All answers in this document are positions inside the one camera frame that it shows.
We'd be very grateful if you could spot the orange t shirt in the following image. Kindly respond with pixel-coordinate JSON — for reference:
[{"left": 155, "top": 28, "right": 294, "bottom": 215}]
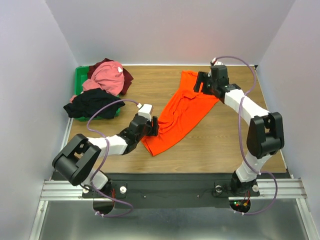
[{"left": 141, "top": 70, "right": 219, "bottom": 157}]

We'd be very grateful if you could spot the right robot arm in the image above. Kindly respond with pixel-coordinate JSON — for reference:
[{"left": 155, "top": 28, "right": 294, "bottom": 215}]
[{"left": 193, "top": 65, "right": 285, "bottom": 195}]

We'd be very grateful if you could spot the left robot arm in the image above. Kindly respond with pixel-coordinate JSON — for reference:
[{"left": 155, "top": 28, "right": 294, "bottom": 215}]
[{"left": 52, "top": 113, "right": 159, "bottom": 197}]

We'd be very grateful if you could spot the pink t shirt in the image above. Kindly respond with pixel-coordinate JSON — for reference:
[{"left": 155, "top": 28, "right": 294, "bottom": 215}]
[{"left": 69, "top": 61, "right": 125, "bottom": 102}]

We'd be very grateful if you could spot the black t shirt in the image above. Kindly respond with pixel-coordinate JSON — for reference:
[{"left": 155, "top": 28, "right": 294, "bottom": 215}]
[{"left": 63, "top": 88, "right": 125, "bottom": 122}]

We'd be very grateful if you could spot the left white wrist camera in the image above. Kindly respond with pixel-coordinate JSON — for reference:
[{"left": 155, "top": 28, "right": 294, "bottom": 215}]
[{"left": 136, "top": 103, "right": 153, "bottom": 121}]

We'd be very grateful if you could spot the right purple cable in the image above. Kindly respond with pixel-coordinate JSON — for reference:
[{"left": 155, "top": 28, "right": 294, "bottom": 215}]
[{"left": 212, "top": 55, "right": 279, "bottom": 217}]

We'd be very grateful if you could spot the purple cable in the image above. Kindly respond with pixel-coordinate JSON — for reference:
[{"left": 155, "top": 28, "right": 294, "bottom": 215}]
[
  {"left": 86, "top": 99, "right": 135, "bottom": 218},
  {"left": 212, "top": 55, "right": 279, "bottom": 217}
]

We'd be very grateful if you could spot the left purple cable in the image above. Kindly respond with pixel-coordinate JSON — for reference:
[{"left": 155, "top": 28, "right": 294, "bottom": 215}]
[{"left": 86, "top": 99, "right": 135, "bottom": 218}]

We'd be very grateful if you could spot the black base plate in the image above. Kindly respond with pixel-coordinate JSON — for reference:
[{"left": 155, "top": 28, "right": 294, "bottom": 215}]
[{"left": 51, "top": 172, "right": 267, "bottom": 210}]

